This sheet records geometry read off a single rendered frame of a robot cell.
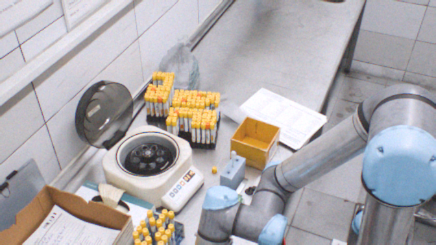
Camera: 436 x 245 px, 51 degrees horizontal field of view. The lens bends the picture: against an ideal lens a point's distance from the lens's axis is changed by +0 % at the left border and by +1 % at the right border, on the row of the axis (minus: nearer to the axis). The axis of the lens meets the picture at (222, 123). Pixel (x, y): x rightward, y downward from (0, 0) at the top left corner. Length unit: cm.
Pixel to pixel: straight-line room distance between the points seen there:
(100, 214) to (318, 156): 65
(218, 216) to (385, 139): 43
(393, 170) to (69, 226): 94
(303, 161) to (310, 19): 151
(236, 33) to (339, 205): 111
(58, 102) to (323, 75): 112
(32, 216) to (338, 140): 87
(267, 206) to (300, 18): 154
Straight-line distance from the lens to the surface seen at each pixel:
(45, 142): 144
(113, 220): 132
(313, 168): 99
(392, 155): 73
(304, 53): 214
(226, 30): 228
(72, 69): 144
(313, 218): 256
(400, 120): 77
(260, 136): 162
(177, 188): 143
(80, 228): 137
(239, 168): 142
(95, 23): 143
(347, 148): 94
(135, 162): 144
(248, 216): 101
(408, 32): 349
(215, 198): 100
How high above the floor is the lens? 201
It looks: 41 degrees down
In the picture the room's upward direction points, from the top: 1 degrees clockwise
